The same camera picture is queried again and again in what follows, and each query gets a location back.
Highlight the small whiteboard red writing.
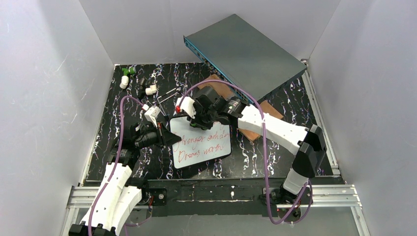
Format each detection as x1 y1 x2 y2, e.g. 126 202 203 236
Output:
169 116 232 169

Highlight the green whiteboard eraser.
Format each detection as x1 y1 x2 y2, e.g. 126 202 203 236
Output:
190 122 212 130

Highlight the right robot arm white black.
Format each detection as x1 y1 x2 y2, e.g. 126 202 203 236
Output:
176 87 327 204

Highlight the white pipe elbow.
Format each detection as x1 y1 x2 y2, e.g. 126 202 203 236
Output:
119 76 129 89

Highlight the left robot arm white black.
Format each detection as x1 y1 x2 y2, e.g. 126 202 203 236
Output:
68 121 181 236

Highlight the wooden board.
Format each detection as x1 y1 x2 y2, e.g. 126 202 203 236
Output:
197 82 284 142

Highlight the white and black fitting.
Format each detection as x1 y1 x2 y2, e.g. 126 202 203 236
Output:
137 78 158 99

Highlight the green pipe fitting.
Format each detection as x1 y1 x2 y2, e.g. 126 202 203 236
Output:
122 66 136 76

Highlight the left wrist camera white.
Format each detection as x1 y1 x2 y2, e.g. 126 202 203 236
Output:
142 104 161 127

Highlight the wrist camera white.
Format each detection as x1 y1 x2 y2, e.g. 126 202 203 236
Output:
142 104 161 127
175 96 196 118

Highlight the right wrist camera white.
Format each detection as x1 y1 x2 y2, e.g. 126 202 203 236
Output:
175 96 196 118

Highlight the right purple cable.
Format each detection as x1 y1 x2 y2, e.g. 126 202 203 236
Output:
177 80 314 225

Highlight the purple cable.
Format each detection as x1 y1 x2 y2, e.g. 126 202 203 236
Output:
177 80 314 225
87 95 154 236

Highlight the black wire easel stand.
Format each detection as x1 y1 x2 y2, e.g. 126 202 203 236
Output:
156 85 185 111

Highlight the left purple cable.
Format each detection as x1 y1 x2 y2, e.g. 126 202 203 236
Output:
87 95 154 236

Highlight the teal network switch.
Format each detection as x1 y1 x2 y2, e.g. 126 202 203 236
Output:
183 14 307 103

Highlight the aluminium frame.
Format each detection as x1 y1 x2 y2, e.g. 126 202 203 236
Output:
68 62 362 217

